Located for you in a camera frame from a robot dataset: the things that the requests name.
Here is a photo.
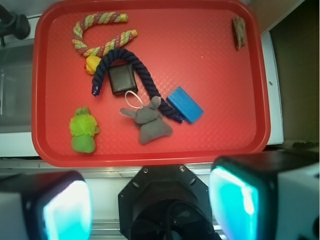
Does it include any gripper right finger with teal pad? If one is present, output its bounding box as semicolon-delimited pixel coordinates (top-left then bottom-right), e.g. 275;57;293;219
209;149;320;240

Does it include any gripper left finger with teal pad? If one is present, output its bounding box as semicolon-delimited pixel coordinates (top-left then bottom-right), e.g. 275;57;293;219
0;170;93;240

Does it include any green plush animal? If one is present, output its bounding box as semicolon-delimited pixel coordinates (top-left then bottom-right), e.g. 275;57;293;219
69;106;100;154

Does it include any gray plush animal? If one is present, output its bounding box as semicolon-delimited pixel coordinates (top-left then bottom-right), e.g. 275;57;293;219
120;96;173;145

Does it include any blue rectangular block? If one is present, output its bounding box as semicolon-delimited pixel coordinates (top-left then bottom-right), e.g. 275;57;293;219
167;86;204;124

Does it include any red plastic tray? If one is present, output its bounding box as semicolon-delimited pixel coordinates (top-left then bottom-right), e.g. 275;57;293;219
31;0;270;168

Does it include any black square block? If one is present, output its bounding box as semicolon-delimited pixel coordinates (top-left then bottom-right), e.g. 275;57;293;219
108;63;138;95

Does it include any yellow rubber duck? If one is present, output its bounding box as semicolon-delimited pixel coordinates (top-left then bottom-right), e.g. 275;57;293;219
84;55;102;75

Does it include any brown bark piece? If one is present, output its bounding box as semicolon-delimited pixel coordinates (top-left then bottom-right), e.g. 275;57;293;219
231;16;247;50

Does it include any black clamp knob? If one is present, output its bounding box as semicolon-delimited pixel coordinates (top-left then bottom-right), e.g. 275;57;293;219
0;5;31;48

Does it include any black octagonal mount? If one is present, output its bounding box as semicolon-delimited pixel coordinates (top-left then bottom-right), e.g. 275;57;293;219
118;165;221;240

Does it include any dark blue rope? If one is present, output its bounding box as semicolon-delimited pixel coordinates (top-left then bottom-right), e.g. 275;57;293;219
91;48;185;124

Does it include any multicolour twisted rope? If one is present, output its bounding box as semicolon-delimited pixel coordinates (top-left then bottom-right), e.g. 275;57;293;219
71;11;139;58

